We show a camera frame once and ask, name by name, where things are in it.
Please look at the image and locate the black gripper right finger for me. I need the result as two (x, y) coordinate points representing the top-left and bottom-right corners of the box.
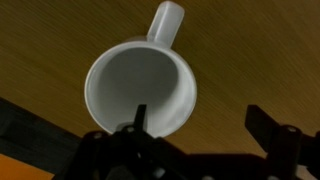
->
(245, 105), (280, 155)

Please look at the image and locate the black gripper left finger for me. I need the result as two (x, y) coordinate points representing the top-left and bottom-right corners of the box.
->
(133, 104), (147, 130)

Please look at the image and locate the white ceramic mug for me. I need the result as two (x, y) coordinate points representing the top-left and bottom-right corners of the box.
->
(84, 1), (197, 137)

